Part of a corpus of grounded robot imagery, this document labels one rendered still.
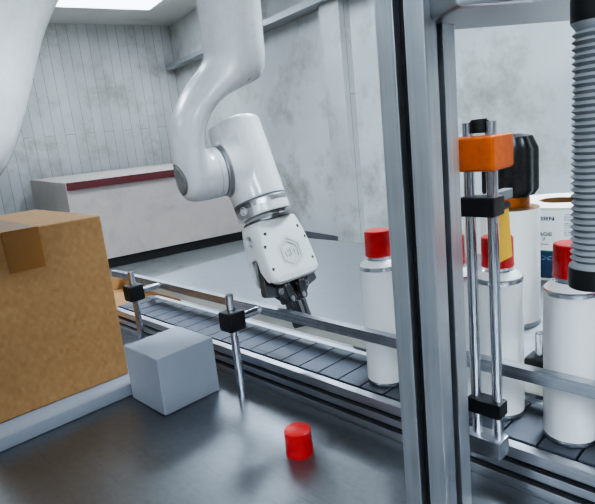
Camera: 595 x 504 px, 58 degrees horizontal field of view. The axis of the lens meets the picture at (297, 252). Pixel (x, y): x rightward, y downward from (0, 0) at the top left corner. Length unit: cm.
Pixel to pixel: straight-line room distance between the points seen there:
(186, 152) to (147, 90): 832
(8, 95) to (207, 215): 590
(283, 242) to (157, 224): 546
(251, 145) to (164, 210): 546
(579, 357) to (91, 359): 69
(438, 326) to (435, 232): 8
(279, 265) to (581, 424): 43
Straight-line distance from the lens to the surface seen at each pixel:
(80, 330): 92
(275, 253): 80
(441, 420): 51
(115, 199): 609
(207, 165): 79
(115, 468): 76
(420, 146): 44
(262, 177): 81
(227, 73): 78
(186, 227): 637
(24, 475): 81
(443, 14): 44
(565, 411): 62
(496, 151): 49
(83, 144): 875
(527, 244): 89
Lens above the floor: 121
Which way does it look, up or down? 12 degrees down
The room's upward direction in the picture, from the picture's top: 6 degrees counter-clockwise
